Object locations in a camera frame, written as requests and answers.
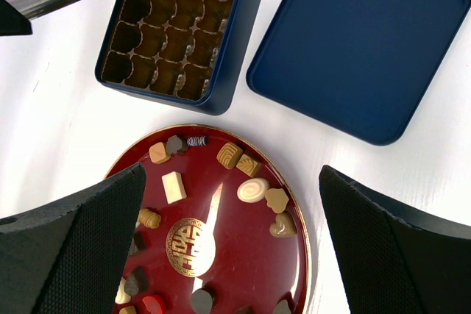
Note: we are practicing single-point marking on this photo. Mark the dark heart chocolate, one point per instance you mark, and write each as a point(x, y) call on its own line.
point(137, 282)

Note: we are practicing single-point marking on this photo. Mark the red chocolate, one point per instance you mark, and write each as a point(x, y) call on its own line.
point(154, 304)

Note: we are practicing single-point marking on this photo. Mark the tan leaf square chocolate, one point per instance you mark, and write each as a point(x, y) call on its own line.
point(248, 165)

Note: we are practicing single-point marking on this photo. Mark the dark round chocolate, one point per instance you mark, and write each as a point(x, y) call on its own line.
point(203, 300)

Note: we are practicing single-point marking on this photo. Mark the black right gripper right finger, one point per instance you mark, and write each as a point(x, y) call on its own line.
point(394, 258)

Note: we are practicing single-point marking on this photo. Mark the striped dark chocolate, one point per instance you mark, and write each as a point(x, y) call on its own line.
point(195, 141)

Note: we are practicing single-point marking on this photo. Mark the red round lacquer tray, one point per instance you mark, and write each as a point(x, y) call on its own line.
point(211, 239)

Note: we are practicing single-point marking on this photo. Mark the tan heart chocolate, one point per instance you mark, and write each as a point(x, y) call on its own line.
point(283, 226)

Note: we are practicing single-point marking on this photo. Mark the blue chocolate tin box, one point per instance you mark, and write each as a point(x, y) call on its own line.
point(184, 53)

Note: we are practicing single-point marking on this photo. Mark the white swirl oval chocolate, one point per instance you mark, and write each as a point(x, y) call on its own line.
point(252, 190)

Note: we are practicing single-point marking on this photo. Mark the caramel barrel chocolate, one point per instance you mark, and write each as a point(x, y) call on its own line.
point(149, 218)

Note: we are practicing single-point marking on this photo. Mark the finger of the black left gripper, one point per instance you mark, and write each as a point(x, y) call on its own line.
point(13, 23)

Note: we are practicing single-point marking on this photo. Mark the dark shell chocolate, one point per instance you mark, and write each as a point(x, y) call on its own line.
point(176, 144)

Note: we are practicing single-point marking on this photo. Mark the blue tin lid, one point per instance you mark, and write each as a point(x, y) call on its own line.
point(359, 66)

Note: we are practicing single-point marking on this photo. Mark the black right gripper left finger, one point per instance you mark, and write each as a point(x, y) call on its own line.
point(68, 256)

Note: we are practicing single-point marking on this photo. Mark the tan flower chocolate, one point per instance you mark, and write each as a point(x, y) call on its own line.
point(276, 199)

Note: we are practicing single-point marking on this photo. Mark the tan ridged chocolate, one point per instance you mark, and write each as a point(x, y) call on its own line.
point(229, 155)

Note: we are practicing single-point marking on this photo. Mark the white rectangular chocolate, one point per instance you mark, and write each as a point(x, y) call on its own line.
point(173, 187)

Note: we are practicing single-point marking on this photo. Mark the light tan square chocolate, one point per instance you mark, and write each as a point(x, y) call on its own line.
point(158, 153)

